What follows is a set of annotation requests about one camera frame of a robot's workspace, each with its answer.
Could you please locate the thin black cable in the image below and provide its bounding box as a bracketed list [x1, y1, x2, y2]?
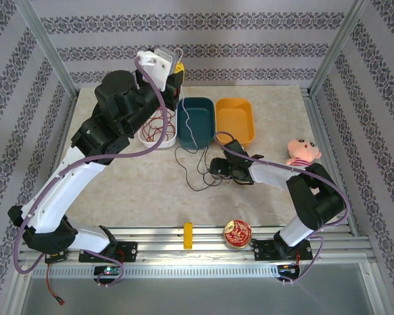
[174, 144, 237, 192]

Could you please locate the thin red cable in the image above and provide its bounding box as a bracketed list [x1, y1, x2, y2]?
[140, 104, 178, 144]

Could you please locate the thin white cable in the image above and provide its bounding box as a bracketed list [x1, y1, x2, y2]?
[175, 47, 199, 150]

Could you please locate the orange plastic tray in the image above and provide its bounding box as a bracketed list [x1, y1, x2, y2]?
[214, 98, 256, 150]

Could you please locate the teal plastic tray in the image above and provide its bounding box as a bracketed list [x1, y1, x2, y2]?
[176, 96, 216, 150]

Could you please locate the white plastic tray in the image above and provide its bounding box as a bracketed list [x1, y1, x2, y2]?
[137, 98, 178, 148]

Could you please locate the round red gold tin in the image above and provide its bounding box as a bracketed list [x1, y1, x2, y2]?
[224, 219, 253, 249]

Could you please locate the pink plush doll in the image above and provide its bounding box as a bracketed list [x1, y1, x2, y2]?
[284, 137, 322, 167]

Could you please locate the yellow block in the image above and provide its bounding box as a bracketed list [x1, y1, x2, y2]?
[182, 222, 194, 250]

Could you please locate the grey metal panel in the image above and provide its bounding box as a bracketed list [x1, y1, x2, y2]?
[19, 262, 378, 315]

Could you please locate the circuit board with green light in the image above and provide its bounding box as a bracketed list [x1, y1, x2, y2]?
[94, 265, 122, 276]

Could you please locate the black orange terminal board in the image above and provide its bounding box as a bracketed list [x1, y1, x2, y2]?
[45, 252, 68, 264]

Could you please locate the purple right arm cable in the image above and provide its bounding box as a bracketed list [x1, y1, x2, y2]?
[214, 131, 350, 287]

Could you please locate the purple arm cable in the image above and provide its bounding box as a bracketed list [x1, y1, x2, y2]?
[14, 57, 170, 288]
[214, 131, 350, 287]

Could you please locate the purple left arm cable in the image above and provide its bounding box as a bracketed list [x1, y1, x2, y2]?
[14, 57, 170, 288]

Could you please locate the aluminium side rail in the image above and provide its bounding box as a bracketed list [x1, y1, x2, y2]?
[300, 87, 371, 237]
[35, 94, 80, 230]

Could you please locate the aluminium mounting rail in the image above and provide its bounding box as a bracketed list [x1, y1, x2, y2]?
[19, 224, 371, 265]

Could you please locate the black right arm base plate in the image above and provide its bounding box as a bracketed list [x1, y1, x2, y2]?
[252, 239, 313, 263]

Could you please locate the aluminium frame post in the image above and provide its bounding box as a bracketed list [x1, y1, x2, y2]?
[15, 0, 79, 99]
[309, 0, 374, 96]

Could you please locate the perforated metal cable duct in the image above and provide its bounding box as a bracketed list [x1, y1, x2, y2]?
[32, 264, 280, 277]

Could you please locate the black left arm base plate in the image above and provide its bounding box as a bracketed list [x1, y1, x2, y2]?
[78, 241, 138, 263]

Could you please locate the red wire with plug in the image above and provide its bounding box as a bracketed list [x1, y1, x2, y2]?
[45, 262, 66, 305]

